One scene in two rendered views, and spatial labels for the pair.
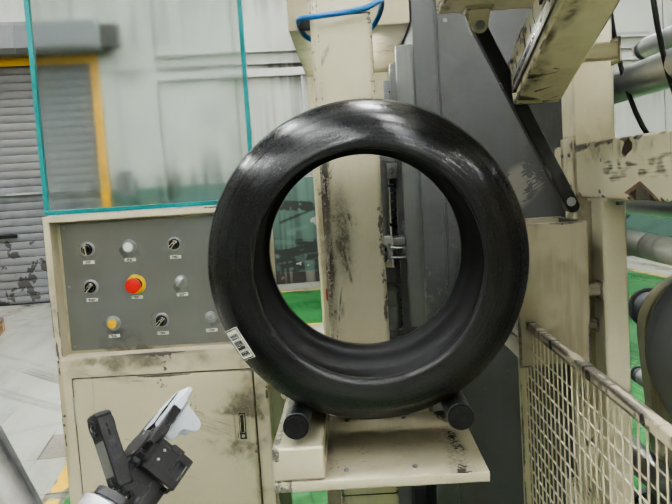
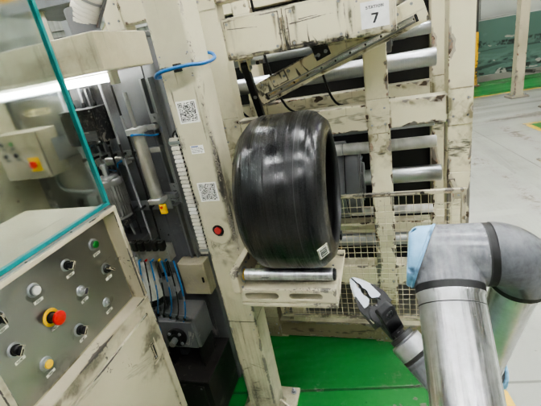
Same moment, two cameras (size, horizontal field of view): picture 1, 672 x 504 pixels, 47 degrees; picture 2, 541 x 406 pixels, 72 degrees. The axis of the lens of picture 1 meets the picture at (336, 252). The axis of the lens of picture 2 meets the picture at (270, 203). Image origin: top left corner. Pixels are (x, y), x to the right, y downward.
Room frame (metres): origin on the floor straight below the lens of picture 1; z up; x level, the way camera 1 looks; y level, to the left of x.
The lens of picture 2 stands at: (1.13, 1.18, 1.65)
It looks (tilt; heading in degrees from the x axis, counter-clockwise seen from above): 22 degrees down; 287
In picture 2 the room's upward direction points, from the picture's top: 11 degrees counter-clockwise
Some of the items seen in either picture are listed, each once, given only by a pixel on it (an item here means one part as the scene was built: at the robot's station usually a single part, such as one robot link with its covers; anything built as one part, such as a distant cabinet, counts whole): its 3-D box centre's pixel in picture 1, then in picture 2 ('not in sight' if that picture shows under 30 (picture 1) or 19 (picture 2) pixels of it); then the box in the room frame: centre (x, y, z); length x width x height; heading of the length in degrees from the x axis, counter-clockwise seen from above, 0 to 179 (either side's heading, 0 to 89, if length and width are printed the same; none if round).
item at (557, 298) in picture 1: (541, 288); not in sight; (1.66, -0.44, 1.05); 0.20 x 0.15 x 0.30; 179
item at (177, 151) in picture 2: not in sight; (193, 196); (1.79, -0.01, 1.19); 0.05 x 0.04 x 0.48; 89
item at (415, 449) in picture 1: (377, 445); (297, 275); (1.45, -0.06, 0.80); 0.37 x 0.36 x 0.02; 89
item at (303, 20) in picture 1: (340, 20); (185, 64); (1.71, -0.04, 1.66); 0.19 x 0.19 x 0.06; 89
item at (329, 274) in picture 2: (301, 398); (287, 274); (1.45, 0.08, 0.90); 0.35 x 0.05 x 0.05; 179
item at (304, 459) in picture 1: (304, 430); (289, 288); (1.46, 0.08, 0.83); 0.36 x 0.09 x 0.06; 179
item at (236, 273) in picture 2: not in sight; (251, 254); (1.63, -0.06, 0.90); 0.40 x 0.03 x 0.10; 89
